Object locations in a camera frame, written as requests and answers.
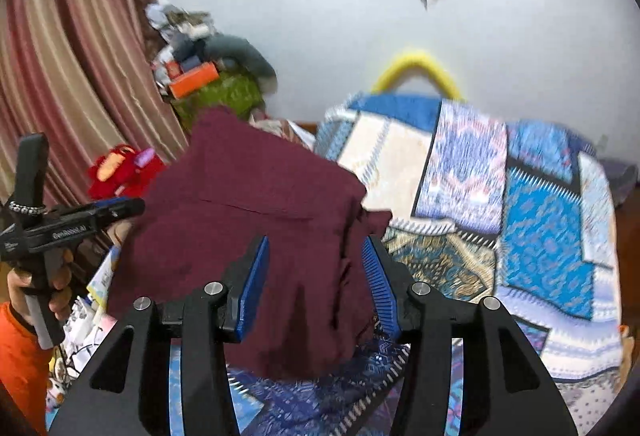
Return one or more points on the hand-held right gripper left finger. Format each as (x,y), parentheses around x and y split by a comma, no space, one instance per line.
(255,281)

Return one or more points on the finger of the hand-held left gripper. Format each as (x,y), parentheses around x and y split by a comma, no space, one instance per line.
(125,207)

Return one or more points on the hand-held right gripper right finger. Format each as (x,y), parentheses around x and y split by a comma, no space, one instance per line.
(377,281)

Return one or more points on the person's left forearm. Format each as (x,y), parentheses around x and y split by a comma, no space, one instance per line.
(20,366)

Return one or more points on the person's left hand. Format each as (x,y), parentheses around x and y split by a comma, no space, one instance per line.
(62,283)

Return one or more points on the red plush toy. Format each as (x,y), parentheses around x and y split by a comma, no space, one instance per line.
(115,171)

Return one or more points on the white printed cloth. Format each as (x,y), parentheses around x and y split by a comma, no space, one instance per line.
(85,331)

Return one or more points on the orange box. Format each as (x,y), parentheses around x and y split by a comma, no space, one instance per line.
(192,81)

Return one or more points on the striped pink curtain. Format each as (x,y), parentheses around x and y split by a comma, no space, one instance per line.
(75,66)

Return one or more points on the pink patterned cloth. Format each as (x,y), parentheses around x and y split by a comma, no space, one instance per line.
(280,128)

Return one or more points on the green bag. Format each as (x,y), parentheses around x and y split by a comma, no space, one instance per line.
(230,93)

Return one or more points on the blue patchwork bedspread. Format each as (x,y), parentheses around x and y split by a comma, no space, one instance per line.
(540,226)

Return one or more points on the pile of mixed clutter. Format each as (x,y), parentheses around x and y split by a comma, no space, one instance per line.
(175,21)

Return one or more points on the grey cloth bundle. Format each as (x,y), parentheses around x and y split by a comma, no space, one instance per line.
(240,48)

